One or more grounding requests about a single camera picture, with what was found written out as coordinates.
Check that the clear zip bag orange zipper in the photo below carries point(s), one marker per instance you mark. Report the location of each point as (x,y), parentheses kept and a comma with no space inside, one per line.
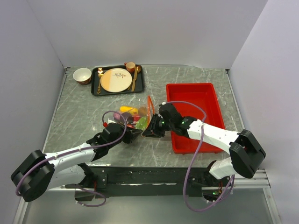
(147,102)

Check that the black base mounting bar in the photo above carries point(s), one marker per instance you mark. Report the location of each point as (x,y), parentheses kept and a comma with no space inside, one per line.
(138,181)

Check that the pink red peach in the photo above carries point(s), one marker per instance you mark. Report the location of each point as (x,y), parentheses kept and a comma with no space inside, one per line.
(117,117)

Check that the gold fork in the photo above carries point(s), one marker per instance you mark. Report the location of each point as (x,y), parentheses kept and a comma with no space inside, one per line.
(100,74)

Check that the dark purple plum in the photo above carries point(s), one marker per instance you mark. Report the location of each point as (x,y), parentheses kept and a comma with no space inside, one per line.
(128,117)

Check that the orange cream plate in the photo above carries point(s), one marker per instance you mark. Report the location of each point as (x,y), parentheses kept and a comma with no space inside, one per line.
(116,80)

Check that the yellow brown mango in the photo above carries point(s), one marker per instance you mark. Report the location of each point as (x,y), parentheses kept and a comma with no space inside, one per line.
(142,111)

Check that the red plastic tray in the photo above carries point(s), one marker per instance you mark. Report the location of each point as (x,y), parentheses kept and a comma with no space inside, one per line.
(204,96)

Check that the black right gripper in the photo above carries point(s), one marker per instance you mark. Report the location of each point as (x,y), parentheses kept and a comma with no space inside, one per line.
(152,130)

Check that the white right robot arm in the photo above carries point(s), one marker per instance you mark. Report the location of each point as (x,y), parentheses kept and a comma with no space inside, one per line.
(245,152)

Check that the gold spoon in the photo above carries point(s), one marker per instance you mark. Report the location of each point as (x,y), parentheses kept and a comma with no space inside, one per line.
(136,74)

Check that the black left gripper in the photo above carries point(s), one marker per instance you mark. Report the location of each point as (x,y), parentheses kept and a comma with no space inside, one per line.
(131,134)

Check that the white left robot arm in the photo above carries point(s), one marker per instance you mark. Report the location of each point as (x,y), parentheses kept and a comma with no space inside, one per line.
(40,172)

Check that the green apple slice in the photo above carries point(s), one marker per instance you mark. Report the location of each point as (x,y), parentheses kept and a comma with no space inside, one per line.
(141,123)

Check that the white orange bowl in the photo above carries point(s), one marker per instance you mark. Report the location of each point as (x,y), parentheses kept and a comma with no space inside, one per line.
(82,76)

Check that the small orange cup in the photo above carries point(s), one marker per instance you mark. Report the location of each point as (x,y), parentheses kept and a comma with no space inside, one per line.
(130,66)

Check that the red apple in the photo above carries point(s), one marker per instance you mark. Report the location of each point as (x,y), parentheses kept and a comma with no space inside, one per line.
(132,125)

